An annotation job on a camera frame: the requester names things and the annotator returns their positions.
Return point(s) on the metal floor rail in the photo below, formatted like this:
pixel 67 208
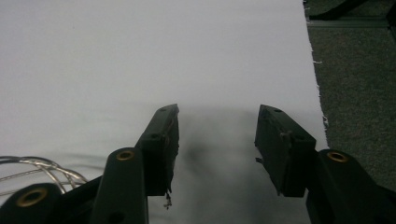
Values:
pixel 345 23

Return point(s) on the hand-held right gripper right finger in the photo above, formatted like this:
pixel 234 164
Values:
pixel 286 155

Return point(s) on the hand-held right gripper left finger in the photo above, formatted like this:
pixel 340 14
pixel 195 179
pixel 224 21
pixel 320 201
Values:
pixel 157 149

